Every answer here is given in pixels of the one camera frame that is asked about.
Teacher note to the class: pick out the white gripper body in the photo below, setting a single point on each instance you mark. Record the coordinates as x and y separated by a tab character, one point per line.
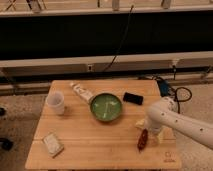
153	126

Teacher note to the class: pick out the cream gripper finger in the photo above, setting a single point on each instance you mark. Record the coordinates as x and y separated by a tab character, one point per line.
160	138
140	124

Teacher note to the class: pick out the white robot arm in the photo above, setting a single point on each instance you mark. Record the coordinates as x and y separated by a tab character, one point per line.
163	113

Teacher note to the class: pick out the black rectangular phone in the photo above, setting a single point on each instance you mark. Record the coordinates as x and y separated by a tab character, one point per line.
132	98

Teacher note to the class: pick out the blue power box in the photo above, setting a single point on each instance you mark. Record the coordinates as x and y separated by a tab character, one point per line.
164	88

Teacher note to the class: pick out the translucent plastic cup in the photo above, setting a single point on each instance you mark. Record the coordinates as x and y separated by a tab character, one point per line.
55	101

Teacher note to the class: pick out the white sponge block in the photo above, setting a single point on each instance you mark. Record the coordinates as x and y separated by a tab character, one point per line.
53	145

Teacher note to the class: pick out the green pan with white handle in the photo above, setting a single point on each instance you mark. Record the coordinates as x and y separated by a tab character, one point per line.
105	107

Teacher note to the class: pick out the white wall plug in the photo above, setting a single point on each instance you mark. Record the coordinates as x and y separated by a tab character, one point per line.
175	62

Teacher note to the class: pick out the white wall outlet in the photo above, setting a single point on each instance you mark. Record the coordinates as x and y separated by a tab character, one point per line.
90	68

